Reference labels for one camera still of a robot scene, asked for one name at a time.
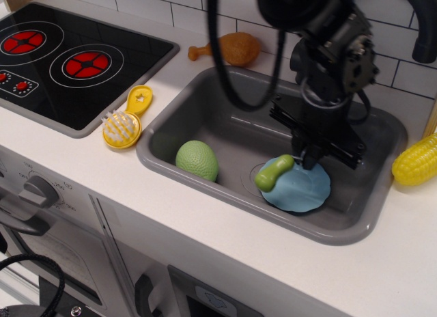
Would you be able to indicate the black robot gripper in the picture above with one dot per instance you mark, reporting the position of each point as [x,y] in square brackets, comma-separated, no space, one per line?
[318,132]

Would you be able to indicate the green handled grey spatula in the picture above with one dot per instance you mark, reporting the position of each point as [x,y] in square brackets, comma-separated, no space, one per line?
[267,177]

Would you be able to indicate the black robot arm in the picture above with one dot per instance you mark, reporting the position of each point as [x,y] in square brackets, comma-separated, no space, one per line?
[334,62]

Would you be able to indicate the light blue scalloped plate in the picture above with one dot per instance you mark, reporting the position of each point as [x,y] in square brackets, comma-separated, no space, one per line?
[300,190]

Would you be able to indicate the grey toy sink basin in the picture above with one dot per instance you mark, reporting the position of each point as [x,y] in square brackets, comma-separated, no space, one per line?
[244,141]

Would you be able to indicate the black sink faucet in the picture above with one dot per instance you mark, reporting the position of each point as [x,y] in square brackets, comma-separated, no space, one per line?
[404,35]

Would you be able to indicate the green textured toy lemon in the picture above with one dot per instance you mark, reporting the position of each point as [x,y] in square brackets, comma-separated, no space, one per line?
[197,158]

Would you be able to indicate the yellow toy corn cob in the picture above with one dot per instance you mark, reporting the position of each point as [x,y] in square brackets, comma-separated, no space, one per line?
[417,164]

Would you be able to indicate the orange toy chicken drumstick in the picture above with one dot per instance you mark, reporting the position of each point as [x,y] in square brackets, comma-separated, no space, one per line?
[236,49]

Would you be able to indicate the yellow dish brush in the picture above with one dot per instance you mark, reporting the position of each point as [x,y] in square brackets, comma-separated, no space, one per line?
[122,129]

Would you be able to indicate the black toy stove top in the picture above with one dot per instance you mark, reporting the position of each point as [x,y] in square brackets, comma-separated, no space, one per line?
[65,71]

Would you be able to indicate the grey oven knob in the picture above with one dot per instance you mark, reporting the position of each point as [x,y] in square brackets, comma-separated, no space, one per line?
[38,192]

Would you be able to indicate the grey oven door handle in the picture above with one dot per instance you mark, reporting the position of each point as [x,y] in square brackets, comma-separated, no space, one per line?
[32,223]

